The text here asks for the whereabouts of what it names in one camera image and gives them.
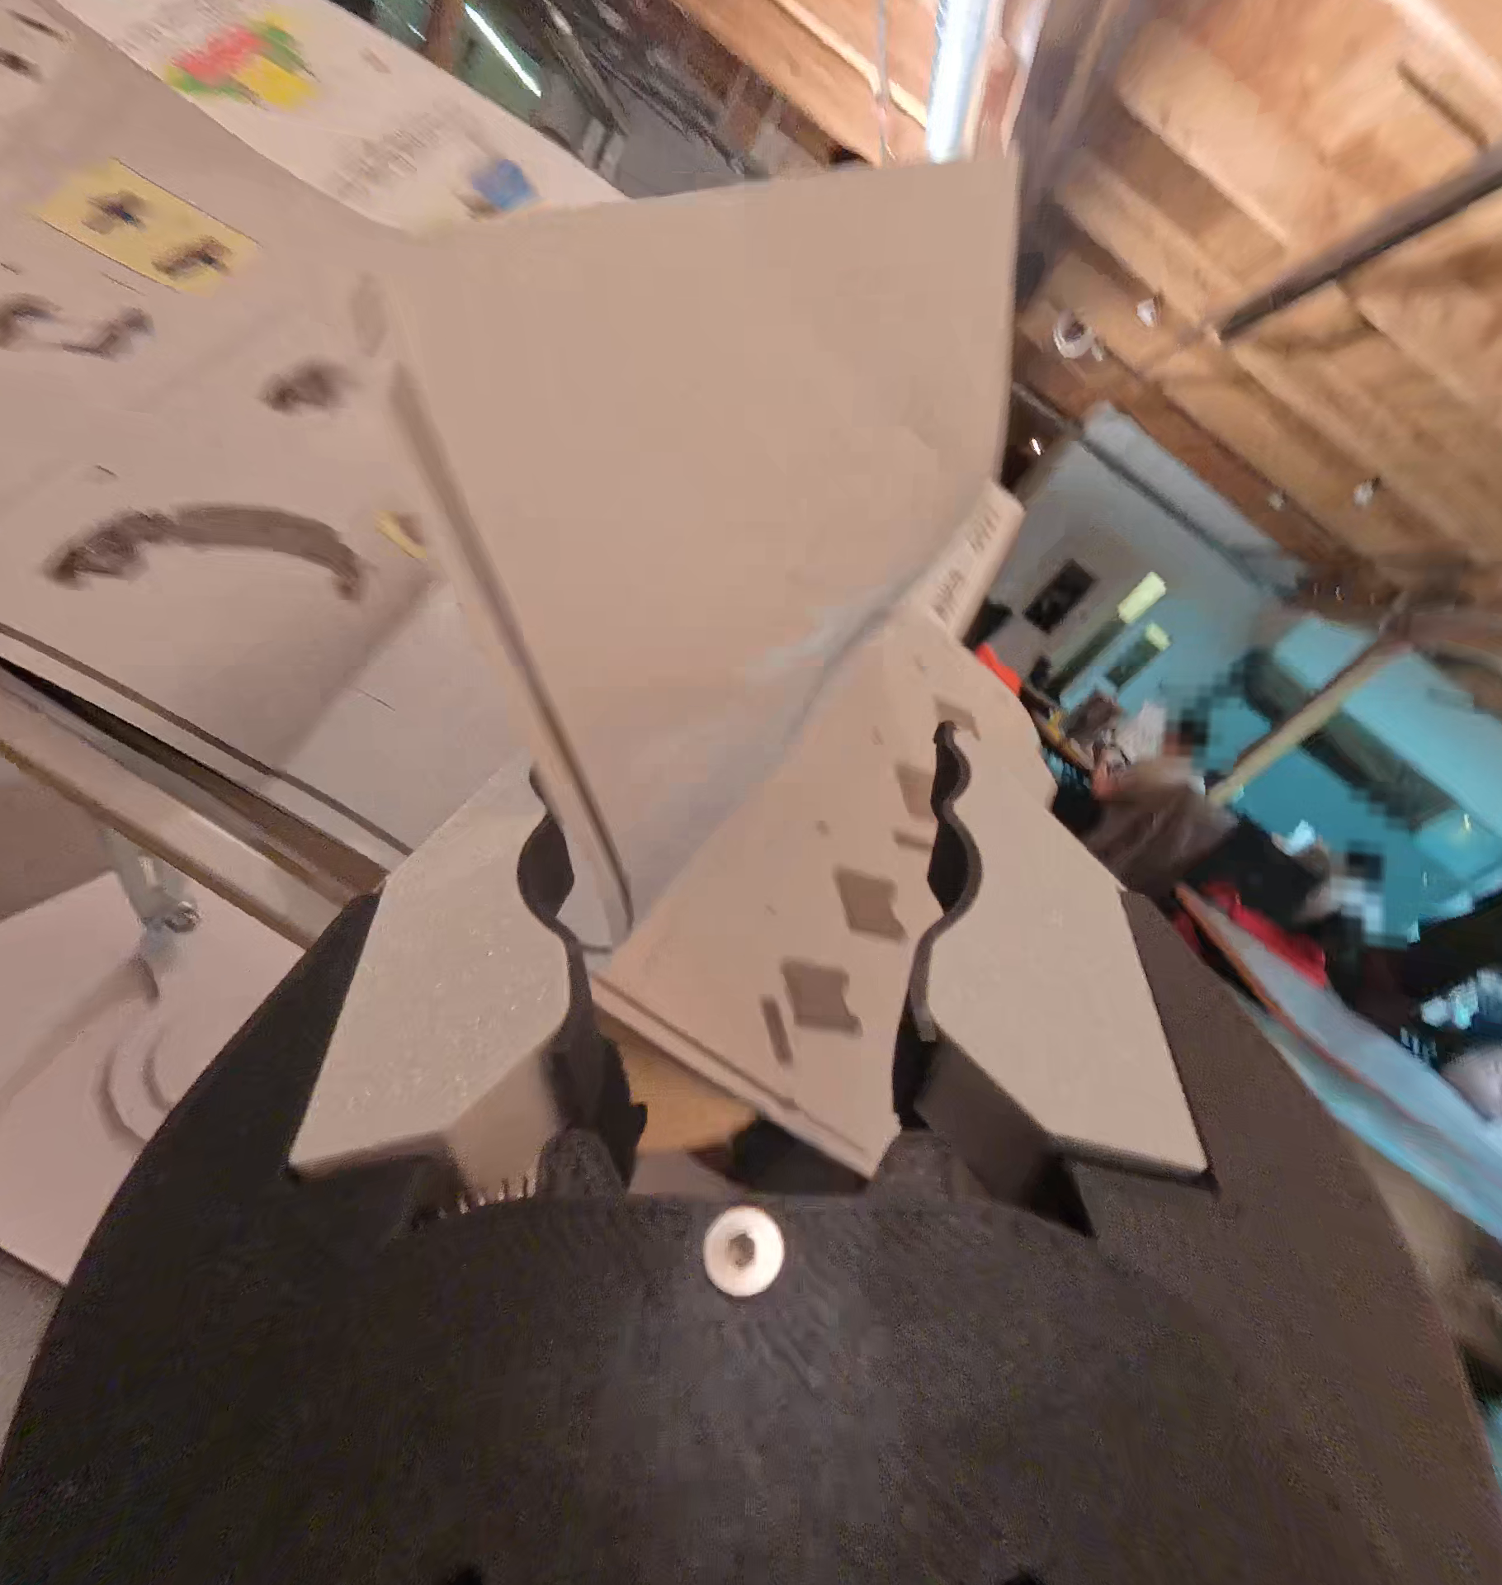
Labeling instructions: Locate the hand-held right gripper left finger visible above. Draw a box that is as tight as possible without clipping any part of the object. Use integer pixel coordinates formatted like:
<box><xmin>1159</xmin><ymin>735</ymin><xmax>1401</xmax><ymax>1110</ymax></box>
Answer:
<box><xmin>285</xmin><ymin>757</ymin><xmax>643</xmax><ymax>1195</ymax></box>

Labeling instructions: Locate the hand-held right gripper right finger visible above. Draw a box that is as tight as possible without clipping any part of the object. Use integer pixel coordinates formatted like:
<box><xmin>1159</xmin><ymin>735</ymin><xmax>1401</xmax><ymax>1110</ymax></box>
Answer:
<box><xmin>889</xmin><ymin>719</ymin><xmax>1211</xmax><ymax>1178</ymax></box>

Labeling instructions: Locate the lego instruction booklet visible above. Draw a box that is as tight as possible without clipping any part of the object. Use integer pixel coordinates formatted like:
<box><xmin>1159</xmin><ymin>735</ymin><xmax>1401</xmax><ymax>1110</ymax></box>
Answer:
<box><xmin>0</xmin><ymin>23</ymin><xmax>1058</xmax><ymax>1178</ymax></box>

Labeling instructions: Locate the white book stand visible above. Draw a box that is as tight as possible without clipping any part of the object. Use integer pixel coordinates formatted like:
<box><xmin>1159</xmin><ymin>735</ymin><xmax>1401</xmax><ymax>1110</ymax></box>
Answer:
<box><xmin>0</xmin><ymin>607</ymin><xmax>418</xmax><ymax>1281</ymax></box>

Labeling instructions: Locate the white instruction sheet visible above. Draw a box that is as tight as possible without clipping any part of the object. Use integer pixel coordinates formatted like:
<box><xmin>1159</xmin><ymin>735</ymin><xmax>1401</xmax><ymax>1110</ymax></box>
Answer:
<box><xmin>57</xmin><ymin>0</ymin><xmax>628</xmax><ymax>236</ymax></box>

